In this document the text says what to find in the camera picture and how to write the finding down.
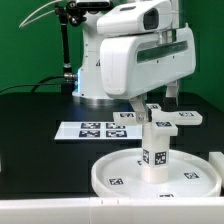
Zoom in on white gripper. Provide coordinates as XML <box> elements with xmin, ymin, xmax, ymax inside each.
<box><xmin>100</xmin><ymin>26</ymin><xmax>196</xmax><ymax>124</ymax></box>

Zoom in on white cross-shaped table base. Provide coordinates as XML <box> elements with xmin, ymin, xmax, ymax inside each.
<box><xmin>113</xmin><ymin>107</ymin><xmax>203</xmax><ymax>136</ymax></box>

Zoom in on white round table top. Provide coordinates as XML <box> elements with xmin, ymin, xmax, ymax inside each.
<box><xmin>91</xmin><ymin>148</ymin><xmax>222</xmax><ymax>199</ymax></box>

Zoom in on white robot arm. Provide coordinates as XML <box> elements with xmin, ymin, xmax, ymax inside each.
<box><xmin>75</xmin><ymin>0</ymin><xmax>196</xmax><ymax>121</ymax></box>

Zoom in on white marker tag sheet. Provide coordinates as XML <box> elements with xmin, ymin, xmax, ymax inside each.
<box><xmin>55</xmin><ymin>122</ymin><xmax>142</xmax><ymax>140</ymax></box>

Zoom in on white front rail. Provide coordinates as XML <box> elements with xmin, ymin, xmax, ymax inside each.
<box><xmin>0</xmin><ymin>197</ymin><xmax>224</xmax><ymax>224</ymax></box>

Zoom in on black cable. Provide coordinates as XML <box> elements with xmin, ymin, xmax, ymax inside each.
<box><xmin>0</xmin><ymin>75</ymin><xmax>68</xmax><ymax>95</ymax></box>

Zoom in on white cables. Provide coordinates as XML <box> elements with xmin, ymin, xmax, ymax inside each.
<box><xmin>18</xmin><ymin>0</ymin><xmax>64</xmax><ymax>29</ymax></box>

